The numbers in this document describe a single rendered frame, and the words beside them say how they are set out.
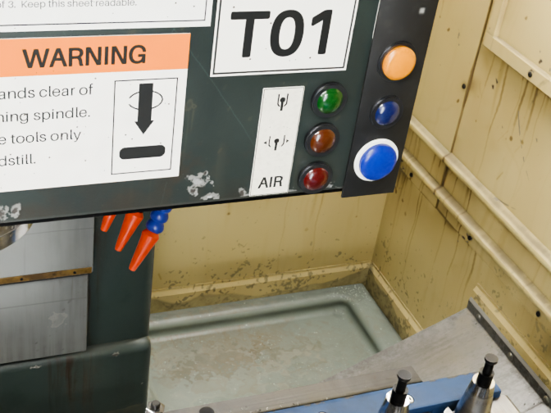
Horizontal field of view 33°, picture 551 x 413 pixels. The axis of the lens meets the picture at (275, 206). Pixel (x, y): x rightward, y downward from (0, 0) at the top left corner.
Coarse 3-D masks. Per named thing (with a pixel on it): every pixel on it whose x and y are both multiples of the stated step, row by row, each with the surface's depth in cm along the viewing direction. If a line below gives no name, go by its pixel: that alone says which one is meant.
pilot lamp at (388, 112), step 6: (390, 102) 66; (378, 108) 66; (384, 108) 66; (390, 108) 66; (396, 108) 66; (378, 114) 66; (384, 114) 66; (390, 114) 66; (396, 114) 67; (378, 120) 67; (384, 120) 67; (390, 120) 67
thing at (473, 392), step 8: (472, 384) 103; (464, 392) 105; (472, 392) 104; (480, 392) 103; (488, 392) 103; (464, 400) 105; (472, 400) 104; (480, 400) 103; (488, 400) 103; (456, 408) 106; (464, 408) 105; (472, 408) 104; (480, 408) 104; (488, 408) 104
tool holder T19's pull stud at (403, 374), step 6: (402, 372) 98; (408, 372) 98; (402, 378) 97; (408, 378) 97; (396, 384) 99; (402, 384) 98; (396, 390) 99; (402, 390) 98; (390, 396) 99; (396, 396) 98; (402, 396) 98; (396, 402) 99; (402, 402) 99
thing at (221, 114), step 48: (192, 48) 58; (192, 96) 60; (240, 96) 62; (192, 144) 62; (240, 144) 64; (48, 192) 60; (96, 192) 62; (144, 192) 63; (192, 192) 65; (240, 192) 66; (288, 192) 68
